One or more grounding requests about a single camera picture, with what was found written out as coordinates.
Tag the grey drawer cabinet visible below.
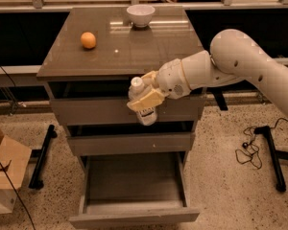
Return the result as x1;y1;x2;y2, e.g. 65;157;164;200
36;5;216;230

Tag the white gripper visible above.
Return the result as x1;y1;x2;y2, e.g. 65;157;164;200
127;58;191;112

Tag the black stand leg left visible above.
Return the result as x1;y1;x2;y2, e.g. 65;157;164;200
29;125;57;190

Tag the black stand leg right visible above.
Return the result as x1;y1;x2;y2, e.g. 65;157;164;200
254;126;288;193

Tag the orange fruit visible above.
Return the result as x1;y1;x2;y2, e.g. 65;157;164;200
81;32;96;49

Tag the open bottom drawer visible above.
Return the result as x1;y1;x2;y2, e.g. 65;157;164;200
69;152;199;229

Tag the middle drawer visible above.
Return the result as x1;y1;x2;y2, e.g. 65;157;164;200
67;121;195;156

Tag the white bowl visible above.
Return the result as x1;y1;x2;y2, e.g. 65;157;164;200
127;4;156;28

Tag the black cable on floor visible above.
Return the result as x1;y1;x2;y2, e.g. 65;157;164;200
234;117;288;171

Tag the clear plastic bottle white cap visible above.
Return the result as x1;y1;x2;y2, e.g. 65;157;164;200
129;77;157;126

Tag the cardboard box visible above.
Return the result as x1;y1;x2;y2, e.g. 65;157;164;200
0;129;32;215

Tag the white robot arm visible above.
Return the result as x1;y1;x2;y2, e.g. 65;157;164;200
127;29;288;119

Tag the top drawer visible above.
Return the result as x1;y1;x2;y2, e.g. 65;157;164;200
49;79;205;126

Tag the black cable left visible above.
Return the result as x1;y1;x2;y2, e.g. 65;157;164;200
0;56;36;230

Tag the black stand leg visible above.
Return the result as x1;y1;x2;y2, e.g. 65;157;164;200
29;125;57;190
254;126;288;193

